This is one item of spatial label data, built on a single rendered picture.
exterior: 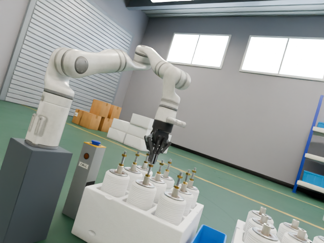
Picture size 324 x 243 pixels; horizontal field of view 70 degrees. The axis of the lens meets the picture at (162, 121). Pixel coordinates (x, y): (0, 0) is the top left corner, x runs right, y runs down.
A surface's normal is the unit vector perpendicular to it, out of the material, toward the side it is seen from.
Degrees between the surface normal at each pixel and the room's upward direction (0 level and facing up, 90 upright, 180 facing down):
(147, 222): 90
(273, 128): 90
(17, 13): 90
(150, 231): 90
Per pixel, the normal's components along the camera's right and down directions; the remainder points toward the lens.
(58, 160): 0.80, 0.24
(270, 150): -0.51, -0.18
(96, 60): 0.89, 0.05
